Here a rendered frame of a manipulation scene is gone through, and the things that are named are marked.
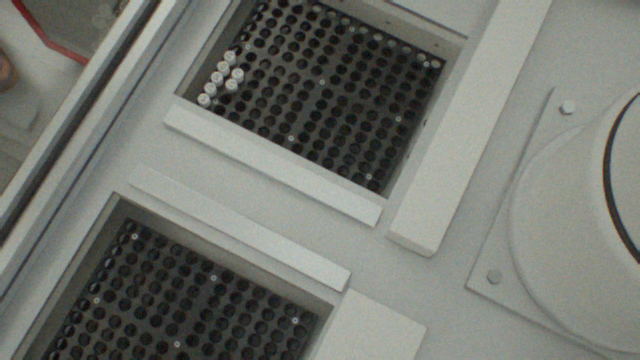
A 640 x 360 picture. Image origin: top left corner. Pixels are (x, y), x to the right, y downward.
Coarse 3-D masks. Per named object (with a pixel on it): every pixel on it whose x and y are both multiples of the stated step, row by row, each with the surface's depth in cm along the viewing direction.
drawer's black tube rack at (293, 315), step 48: (144, 240) 69; (96, 288) 70; (144, 288) 67; (192, 288) 70; (240, 288) 71; (96, 336) 66; (144, 336) 69; (192, 336) 69; (240, 336) 70; (288, 336) 67
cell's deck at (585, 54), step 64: (384, 0) 72; (448, 0) 72; (576, 0) 73; (192, 64) 70; (576, 64) 70; (128, 128) 67; (512, 128) 68; (128, 192) 65; (256, 192) 66; (64, 256) 64; (256, 256) 64; (384, 256) 64; (448, 256) 65; (0, 320) 62; (448, 320) 63; (512, 320) 63
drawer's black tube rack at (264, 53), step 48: (288, 0) 77; (288, 48) 75; (336, 48) 75; (384, 48) 75; (240, 96) 73; (288, 96) 73; (336, 96) 74; (384, 96) 74; (288, 144) 72; (336, 144) 75; (384, 144) 72
